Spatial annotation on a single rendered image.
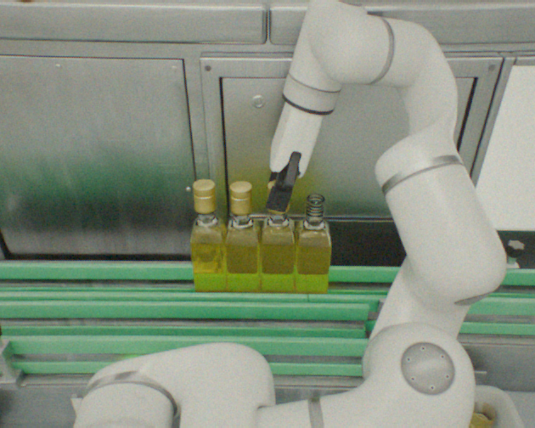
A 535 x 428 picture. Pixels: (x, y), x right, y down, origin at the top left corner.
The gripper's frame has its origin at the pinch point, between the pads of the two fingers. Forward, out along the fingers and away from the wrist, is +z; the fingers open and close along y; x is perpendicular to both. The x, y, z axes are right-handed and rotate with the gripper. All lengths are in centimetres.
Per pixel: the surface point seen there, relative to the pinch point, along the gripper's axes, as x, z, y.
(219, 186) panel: -8.9, 9.3, -11.6
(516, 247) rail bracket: 44.1, 2.9, -4.9
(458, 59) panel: 21.9, -23.1, -12.2
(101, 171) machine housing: -31.1, 14.9, -15.6
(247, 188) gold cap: -4.9, 0.3, 1.3
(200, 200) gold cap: -11.4, 4.1, 1.8
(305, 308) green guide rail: 9.5, 17.3, 6.4
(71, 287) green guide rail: -31.3, 33.4, -2.8
